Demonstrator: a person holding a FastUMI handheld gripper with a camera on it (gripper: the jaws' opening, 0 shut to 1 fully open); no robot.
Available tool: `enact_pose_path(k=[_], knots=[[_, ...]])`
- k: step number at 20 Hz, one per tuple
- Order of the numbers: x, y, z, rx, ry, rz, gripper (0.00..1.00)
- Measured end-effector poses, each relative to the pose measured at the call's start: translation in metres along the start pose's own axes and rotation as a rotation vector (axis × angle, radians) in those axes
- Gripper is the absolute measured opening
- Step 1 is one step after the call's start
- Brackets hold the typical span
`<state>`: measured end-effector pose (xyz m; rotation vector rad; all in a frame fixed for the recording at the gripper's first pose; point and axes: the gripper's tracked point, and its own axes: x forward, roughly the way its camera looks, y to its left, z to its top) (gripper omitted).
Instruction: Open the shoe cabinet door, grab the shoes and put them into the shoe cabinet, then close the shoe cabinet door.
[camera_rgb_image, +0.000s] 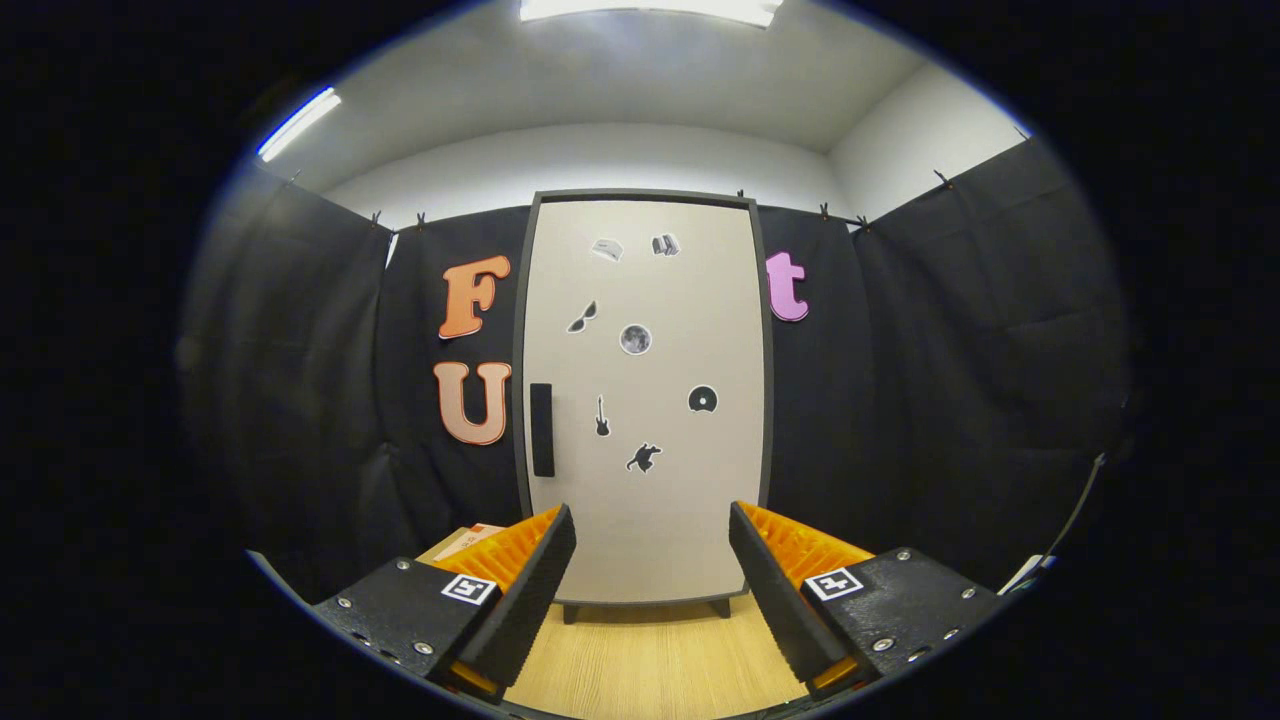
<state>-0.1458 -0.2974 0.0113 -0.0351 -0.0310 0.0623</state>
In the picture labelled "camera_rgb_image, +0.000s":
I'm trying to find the black door handle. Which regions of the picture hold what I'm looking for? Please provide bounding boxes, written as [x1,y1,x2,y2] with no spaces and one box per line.
[530,383,555,478]

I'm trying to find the ceiling light strip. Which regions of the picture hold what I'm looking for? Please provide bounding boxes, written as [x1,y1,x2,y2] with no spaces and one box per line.
[257,87,342,162]

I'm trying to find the white desk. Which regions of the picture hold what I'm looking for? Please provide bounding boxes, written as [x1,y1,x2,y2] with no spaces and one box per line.
[998,553,1056,596]

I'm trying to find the small stack of books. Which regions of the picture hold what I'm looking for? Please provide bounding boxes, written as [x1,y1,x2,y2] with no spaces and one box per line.
[432,523,506,563]

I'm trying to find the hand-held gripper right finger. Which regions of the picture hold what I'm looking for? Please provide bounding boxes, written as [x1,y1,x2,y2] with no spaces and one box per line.
[728,500,1004,701]

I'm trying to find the grey shoe cabinet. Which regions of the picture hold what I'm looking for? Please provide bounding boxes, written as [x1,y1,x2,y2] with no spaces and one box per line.
[512,189,776,626]

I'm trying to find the beige shoe cabinet door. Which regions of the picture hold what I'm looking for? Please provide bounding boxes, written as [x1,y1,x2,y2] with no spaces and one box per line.
[524,199,767,604]

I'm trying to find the black backdrop cloth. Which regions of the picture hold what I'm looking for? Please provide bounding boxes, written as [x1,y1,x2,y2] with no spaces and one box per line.
[185,135,1131,601]

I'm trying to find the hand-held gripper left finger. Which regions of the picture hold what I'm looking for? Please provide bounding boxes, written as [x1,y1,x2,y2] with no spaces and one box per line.
[312,503,578,707]

